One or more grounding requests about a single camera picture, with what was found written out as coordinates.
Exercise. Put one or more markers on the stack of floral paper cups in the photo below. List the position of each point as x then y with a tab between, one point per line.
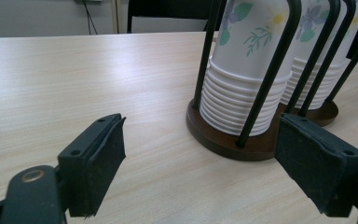
327	82
230	93

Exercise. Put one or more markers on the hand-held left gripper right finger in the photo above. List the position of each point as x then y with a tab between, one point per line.
317	168

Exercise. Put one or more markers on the brown cup holder tray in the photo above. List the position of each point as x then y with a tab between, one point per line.
217	143

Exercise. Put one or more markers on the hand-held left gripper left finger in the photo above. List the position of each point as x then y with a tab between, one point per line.
90	161

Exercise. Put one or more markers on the black folding chair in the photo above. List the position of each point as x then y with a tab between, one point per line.
167	7

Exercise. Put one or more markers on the vertical wall conduit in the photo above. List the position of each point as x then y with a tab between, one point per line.
115	15

